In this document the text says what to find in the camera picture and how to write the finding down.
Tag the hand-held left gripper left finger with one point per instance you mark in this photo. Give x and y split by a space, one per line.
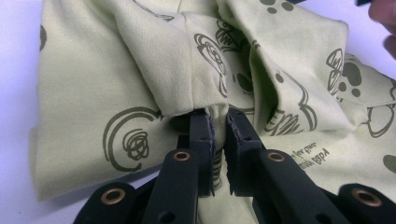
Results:
183 174

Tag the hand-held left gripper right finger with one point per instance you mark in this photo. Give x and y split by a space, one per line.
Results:
274 186

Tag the yellow-green printed garment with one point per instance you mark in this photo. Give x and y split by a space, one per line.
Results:
93 77

